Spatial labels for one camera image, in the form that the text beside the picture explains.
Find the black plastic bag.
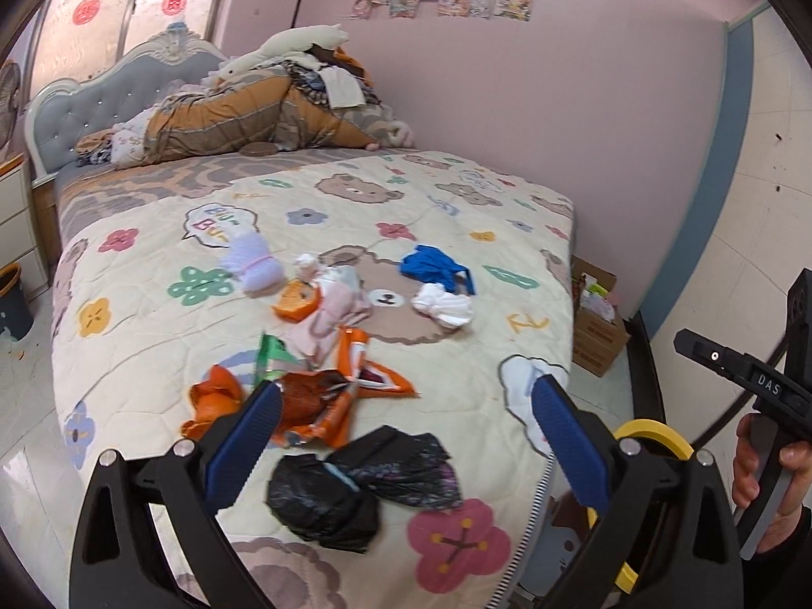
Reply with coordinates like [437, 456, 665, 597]
[266, 425, 464, 553]

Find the yellow rimmed trash bin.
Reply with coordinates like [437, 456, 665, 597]
[587, 420, 695, 594]

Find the white paper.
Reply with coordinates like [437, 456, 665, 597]
[411, 282, 476, 329]

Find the pink plush toy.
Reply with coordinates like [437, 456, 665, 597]
[381, 120, 416, 150]

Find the grey mattress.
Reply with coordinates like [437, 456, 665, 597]
[491, 457, 600, 609]

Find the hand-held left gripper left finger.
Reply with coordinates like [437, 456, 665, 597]
[69, 381, 293, 609]

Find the person's right forearm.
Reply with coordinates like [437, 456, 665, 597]
[739, 504, 812, 597]

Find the floral white cloth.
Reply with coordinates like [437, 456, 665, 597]
[76, 108, 166, 169]

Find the person's right hand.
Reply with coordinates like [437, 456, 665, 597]
[732, 414, 812, 518]

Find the pile of clothes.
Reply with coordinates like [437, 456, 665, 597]
[282, 44, 388, 115]

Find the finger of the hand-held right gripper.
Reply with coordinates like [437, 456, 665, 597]
[673, 328, 759, 394]

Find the orange plastic bag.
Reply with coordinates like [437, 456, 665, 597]
[181, 364, 245, 438]

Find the plain cardboard box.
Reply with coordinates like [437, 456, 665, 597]
[571, 255, 618, 312]

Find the bear printed blanket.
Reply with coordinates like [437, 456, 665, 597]
[51, 151, 575, 609]

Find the green wrapper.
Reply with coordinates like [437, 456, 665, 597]
[252, 333, 299, 388]

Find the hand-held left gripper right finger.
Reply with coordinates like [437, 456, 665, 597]
[531, 376, 745, 609]

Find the orange peel piece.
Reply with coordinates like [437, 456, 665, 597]
[273, 279, 318, 323]

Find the printed cardboard box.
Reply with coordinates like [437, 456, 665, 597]
[574, 304, 632, 378]

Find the grey orange patterned bedsheet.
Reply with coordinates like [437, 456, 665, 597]
[56, 146, 407, 248]

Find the grey tufted bed headboard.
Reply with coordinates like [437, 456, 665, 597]
[24, 24, 229, 179]

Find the small dark blue bin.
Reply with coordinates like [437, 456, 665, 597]
[0, 264, 36, 340]

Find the brown orange folded quilt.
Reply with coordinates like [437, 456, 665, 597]
[143, 66, 394, 166]

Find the blue cloth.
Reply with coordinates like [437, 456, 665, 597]
[398, 244, 477, 296]

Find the pink plastic bag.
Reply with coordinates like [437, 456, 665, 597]
[282, 266, 375, 362]

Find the standing fan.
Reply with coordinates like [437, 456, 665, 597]
[0, 60, 23, 147]

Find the lavender bubble wrap bundle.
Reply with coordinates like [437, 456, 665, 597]
[219, 232, 286, 296]

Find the white plush toy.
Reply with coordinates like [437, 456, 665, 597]
[219, 24, 350, 80]

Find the dark orange foil wrapper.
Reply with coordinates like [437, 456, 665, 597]
[276, 371, 356, 448]

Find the white nightstand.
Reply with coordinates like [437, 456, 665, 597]
[0, 155, 52, 293]

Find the frosted glass window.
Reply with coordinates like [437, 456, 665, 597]
[35, 0, 232, 86]

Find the orange white snack wrapper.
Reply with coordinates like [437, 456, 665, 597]
[333, 326, 421, 400]

